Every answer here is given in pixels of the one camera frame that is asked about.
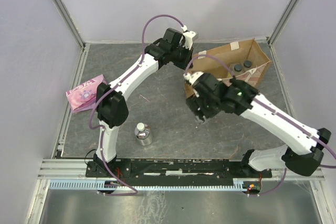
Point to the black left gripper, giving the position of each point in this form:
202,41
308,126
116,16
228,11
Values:
187,59

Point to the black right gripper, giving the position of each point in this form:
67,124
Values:
195,103

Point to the square bottle front dark cap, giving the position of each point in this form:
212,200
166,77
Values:
235,69

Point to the square bottle dark cap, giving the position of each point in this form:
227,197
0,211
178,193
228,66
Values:
235,69
248,65

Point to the brown canvas tote bag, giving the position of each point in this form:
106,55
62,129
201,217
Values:
217,61

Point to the round clear bottle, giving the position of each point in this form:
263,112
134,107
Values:
143,134
202,119

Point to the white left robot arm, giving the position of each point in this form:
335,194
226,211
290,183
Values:
112,111

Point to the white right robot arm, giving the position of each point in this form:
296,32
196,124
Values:
302,151

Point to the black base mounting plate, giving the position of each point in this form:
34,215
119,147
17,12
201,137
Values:
128,168

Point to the pink tissue pack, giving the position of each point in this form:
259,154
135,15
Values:
83,96

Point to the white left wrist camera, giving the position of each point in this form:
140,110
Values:
188,37

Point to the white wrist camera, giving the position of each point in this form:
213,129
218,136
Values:
188,37
189,81

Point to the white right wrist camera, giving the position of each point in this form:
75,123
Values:
189,81

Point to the light blue cable duct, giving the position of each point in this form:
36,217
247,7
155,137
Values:
170,183

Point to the aluminium frame rail front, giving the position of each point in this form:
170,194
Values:
76,169

